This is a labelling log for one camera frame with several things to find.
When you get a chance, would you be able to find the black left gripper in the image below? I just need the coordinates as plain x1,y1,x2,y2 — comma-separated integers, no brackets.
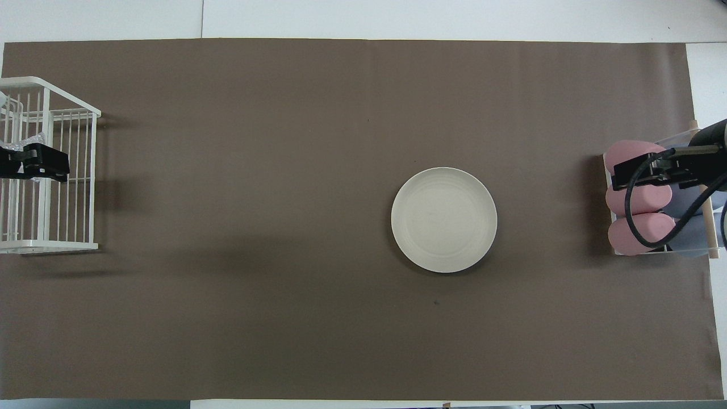
0,143,70,182

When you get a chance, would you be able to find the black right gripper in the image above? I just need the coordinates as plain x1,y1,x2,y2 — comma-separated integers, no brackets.
612,118,727,191

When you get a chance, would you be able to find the silver mesh sponge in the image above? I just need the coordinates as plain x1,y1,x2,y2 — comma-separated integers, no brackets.
5,131,48,154

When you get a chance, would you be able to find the cream round plate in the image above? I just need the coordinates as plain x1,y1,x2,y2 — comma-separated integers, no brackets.
391,166,498,274

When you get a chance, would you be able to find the blue plastic cup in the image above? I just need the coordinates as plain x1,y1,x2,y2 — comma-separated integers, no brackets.
667,213,727,258
662,185,727,219

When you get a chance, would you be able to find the pink plastic cup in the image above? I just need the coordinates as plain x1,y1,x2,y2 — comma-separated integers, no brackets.
605,181,674,216
604,140,668,177
608,213,678,256

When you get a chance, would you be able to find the cup holder with wooden bar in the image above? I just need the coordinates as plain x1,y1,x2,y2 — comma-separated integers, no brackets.
602,119,727,261

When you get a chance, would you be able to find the brown table mat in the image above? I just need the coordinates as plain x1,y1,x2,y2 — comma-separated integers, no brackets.
0,37,717,401

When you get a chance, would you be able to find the white wire dish rack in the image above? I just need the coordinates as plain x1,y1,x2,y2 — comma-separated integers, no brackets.
0,76,102,254

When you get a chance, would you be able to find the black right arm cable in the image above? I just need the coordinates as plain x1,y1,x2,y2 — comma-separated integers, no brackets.
625,147,727,249

